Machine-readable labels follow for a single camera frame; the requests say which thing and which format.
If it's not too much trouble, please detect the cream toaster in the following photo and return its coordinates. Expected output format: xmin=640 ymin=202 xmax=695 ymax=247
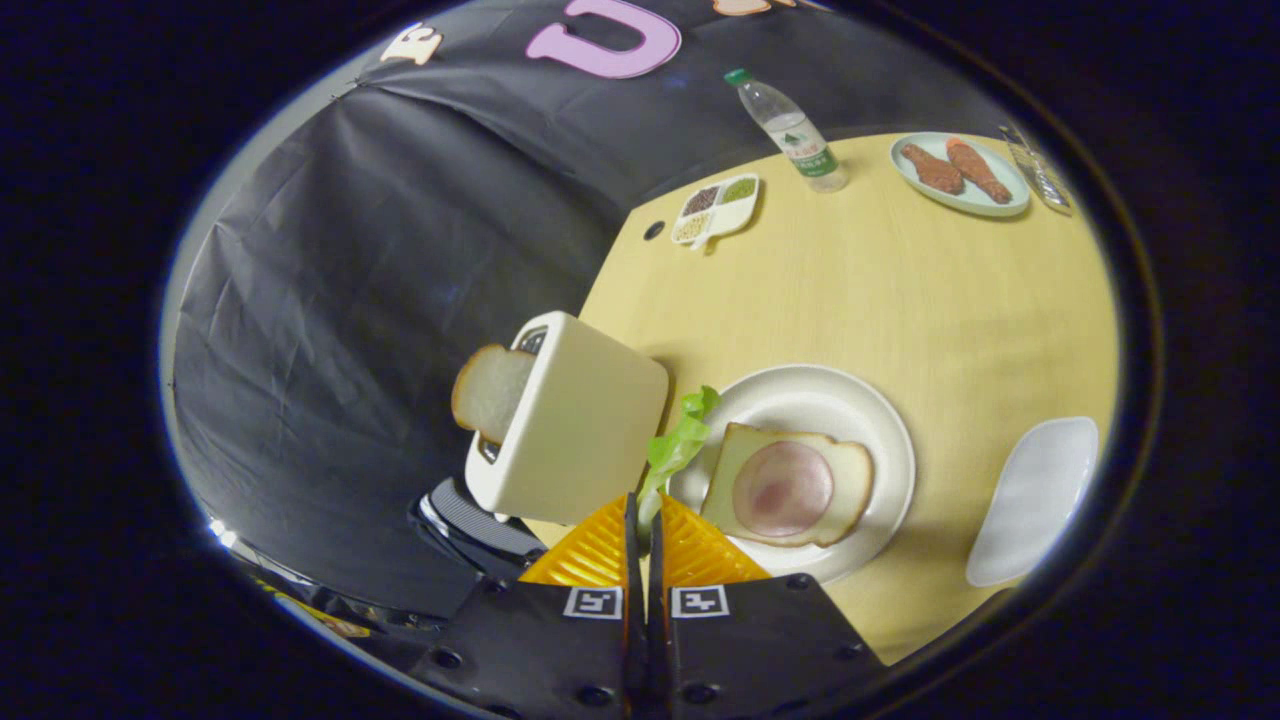
xmin=465 ymin=311 xmax=670 ymax=526

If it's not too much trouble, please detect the pale green plate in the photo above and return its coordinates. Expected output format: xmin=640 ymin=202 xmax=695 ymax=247
xmin=889 ymin=132 xmax=1031 ymax=219

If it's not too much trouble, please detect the white divided dish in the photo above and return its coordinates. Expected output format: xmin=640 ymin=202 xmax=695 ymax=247
xmin=670 ymin=173 xmax=761 ymax=252

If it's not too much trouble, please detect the white bread slice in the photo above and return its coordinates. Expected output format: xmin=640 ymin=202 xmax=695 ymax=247
xmin=699 ymin=422 xmax=875 ymax=548

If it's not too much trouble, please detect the clear drinking glass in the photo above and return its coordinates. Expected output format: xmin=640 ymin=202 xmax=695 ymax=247
xmin=1000 ymin=124 xmax=1074 ymax=217

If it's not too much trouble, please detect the cream round plate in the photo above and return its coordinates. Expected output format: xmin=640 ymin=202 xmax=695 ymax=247
xmin=668 ymin=364 xmax=917 ymax=586

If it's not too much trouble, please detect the toasted bread slice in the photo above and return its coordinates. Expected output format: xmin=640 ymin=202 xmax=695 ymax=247
xmin=451 ymin=344 xmax=537 ymax=446

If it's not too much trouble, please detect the green lettuce leaf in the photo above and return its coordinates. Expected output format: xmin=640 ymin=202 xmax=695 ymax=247
xmin=636 ymin=386 xmax=721 ymax=536

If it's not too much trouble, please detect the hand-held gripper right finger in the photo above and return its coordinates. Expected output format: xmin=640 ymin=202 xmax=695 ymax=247
xmin=648 ymin=492 xmax=886 ymax=720

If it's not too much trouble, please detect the clear plastic water bottle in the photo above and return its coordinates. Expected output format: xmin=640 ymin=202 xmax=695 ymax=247
xmin=724 ymin=68 xmax=850 ymax=194

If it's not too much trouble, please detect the white oval plate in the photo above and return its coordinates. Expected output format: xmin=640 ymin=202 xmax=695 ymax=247
xmin=965 ymin=416 xmax=1100 ymax=588

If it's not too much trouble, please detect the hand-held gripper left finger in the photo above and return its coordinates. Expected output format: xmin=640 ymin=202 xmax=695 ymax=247
xmin=410 ymin=492 xmax=641 ymax=720

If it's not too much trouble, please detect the pink ham slice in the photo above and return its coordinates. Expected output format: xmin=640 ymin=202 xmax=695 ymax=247
xmin=732 ymin=441 xmax=835 ymax=538

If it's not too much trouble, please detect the brown meat piece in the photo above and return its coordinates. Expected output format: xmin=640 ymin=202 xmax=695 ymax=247
xmin=901 ymin=143 xmax=965 ymax=196
xmin=945 ymin=137 xmax=1014 ymax=205

